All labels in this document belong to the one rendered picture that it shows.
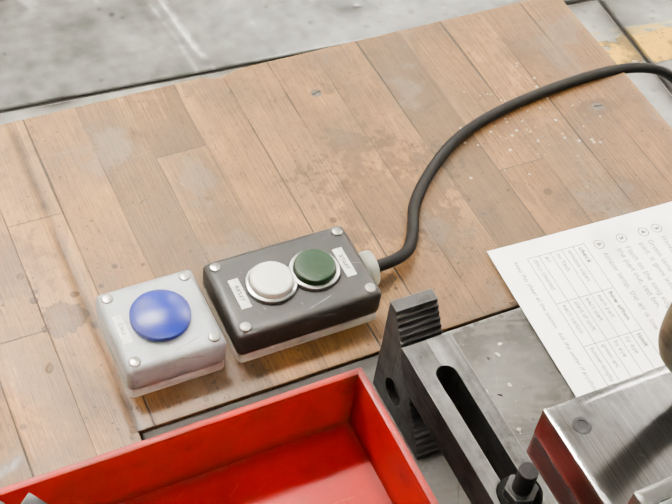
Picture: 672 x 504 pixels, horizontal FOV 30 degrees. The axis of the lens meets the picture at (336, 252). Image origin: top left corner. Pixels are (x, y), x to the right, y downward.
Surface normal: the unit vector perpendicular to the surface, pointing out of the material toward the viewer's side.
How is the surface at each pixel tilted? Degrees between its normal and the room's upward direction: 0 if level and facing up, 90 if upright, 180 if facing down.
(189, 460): 90
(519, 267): 2
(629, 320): 1
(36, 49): 0
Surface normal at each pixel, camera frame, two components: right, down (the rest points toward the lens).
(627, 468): 0.10, -0.64
